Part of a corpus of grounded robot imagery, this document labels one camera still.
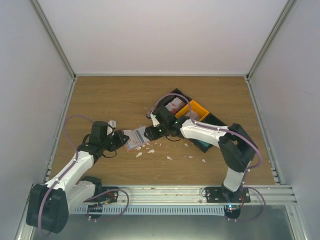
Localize yellow bin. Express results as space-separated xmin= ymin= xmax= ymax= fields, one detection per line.
xmin=175 ymin=100 xmax=210 ymax=122

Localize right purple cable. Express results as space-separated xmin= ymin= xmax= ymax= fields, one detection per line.
xmin=149 ymin=92 xmax=266 ymax=222

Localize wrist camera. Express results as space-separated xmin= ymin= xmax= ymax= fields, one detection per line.
xmin=106 ymin=119 xmax=117 ymax=135
xmin=147 ymin=111 xmax=160 ymax=127

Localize teal card stack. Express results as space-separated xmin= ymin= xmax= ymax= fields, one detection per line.
xmin=199 ymin=141 xmax=211 ymax=148

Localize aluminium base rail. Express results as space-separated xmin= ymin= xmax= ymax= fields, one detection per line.
xmin=26 ymin=184 xmax=298 ymax=206

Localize red white card stack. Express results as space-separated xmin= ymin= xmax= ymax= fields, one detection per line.
xmin=165 ymin=97 xmax=186 ymax=115

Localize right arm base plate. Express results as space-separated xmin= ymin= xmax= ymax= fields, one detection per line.
xmin=203 ymin=186 xmax=251 ymax=203

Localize pink card holder wallet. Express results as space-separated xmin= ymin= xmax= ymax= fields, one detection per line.
xmin=123 ymin=126 xmax=150 ymax=152

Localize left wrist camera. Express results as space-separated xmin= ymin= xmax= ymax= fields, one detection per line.
xmin=106 ymin=119 xmax=117 ymax=135

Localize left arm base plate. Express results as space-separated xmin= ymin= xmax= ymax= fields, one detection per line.
xmin=84 ymin=186 xmax=119 ymax=204

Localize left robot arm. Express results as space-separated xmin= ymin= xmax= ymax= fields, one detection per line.
xmin=25 ymin=120 xmax=130 ymax=234

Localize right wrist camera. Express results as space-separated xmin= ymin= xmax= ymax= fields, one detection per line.
xmin=147 ymin=111 xmax=160 ymax=127

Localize black bin teal cards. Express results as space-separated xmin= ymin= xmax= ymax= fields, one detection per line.
xmin=189 ymin=113 xmax=226 ymax=153

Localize black bin red cards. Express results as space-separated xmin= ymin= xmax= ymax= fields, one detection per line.
xmin=156 ymin=88 xmax=192 ymax=115

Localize white debris pile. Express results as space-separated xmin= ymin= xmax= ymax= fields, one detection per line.
xmin=135 ymin=145 xmax=156 ymax=158

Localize grey cable duct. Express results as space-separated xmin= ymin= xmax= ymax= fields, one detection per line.
xmin=89 ymin=204 xmax=225 ymax=216

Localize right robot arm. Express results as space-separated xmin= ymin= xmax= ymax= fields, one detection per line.
xmin=144 ymin=106 xmax=263 ymax=203

